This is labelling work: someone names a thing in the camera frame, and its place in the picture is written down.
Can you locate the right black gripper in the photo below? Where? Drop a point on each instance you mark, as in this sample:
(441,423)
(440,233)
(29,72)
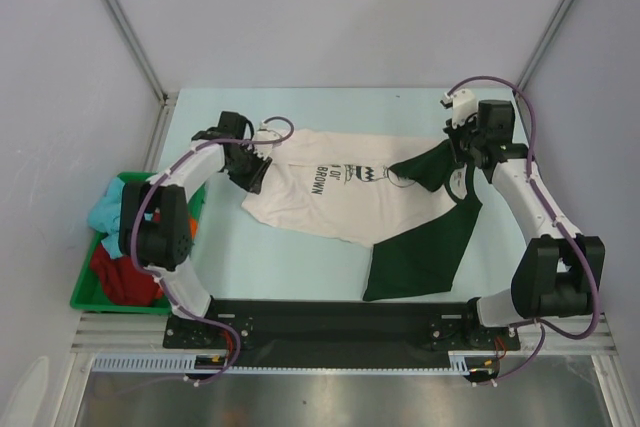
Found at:
(461,145)

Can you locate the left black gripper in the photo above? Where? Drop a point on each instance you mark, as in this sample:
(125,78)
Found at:
(253,181)

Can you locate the white and green t-shirt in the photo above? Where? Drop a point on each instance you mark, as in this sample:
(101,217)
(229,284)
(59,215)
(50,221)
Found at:
(406,199)

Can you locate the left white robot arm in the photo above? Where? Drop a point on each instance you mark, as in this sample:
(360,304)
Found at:
(155,221)

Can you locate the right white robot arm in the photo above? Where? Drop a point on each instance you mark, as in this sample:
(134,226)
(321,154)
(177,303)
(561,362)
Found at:
(556,283)

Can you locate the orange t-shirt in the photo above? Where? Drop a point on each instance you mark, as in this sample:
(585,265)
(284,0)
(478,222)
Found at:
(192,227)

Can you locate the light blue t-shirt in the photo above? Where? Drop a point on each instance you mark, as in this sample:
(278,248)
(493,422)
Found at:
(104,217)

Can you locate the dark red t-shirt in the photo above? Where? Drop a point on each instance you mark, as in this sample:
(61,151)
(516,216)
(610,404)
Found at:
(121,282)

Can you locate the green plastic bin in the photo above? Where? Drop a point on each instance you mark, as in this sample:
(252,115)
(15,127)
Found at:
(88,295)

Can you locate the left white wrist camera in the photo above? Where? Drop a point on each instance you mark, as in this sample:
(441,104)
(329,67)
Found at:
(266,137)

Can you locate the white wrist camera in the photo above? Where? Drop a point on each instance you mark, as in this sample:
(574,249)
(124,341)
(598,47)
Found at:
(266,137)
(463,105)

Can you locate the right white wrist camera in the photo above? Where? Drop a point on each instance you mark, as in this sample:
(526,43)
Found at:
(463,105)

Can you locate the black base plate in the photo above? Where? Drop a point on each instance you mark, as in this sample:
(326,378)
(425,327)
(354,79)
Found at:
(341,335)

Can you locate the right aluminium corner post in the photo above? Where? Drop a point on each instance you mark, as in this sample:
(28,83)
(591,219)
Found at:
(551,30)

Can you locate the aluminium corner post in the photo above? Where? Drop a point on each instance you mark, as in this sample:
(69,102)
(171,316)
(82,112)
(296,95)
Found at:
(132,43)
(551,30)

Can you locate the grey slotted cable duct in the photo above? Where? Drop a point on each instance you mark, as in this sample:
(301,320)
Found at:
(204,365)

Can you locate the aluminium frame rail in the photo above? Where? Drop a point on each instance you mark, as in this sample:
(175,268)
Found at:
(110,332)

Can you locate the left aluminium corner post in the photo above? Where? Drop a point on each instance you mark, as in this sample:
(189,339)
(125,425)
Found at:
(132,43)

